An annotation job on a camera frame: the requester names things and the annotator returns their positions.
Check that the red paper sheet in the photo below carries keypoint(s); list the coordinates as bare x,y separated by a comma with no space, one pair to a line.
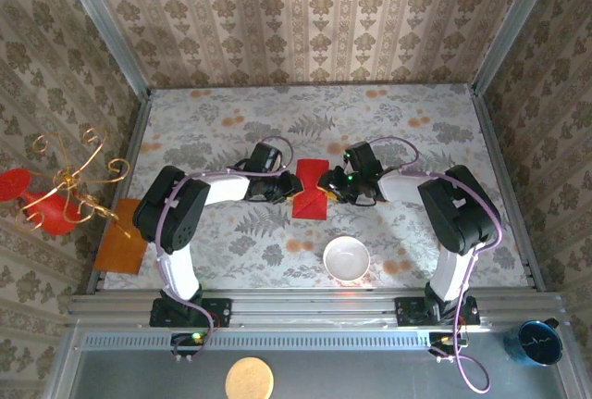
310,209

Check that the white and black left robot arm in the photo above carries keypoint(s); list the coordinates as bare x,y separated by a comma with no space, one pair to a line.
180,274

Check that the white bowl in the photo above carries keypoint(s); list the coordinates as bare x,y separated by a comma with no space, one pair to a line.
347,258

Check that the floral tablecloth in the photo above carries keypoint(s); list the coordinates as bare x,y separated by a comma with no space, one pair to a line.
222,107

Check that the orange wooden board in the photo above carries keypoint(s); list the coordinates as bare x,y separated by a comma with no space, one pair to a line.
120,244

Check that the grey metal shelf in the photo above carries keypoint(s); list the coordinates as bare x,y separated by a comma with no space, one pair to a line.
370,376

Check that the round cork coaster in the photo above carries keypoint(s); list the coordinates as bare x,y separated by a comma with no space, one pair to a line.
250,378

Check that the red vase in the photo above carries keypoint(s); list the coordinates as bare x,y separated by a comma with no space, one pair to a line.
46,214

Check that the dark blue mug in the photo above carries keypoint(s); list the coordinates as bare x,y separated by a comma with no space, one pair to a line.
536,343

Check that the aluminium frame cross rail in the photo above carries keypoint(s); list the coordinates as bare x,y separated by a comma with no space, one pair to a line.
314,308

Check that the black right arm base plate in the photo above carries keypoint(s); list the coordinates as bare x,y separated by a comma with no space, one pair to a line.
409,312

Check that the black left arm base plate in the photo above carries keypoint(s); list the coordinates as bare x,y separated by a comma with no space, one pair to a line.
217,313

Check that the aluminium side rail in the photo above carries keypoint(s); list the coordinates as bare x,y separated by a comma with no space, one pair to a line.
134,140
494,140

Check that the aluminium frame post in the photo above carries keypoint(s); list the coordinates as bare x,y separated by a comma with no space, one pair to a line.
105,24
514,24

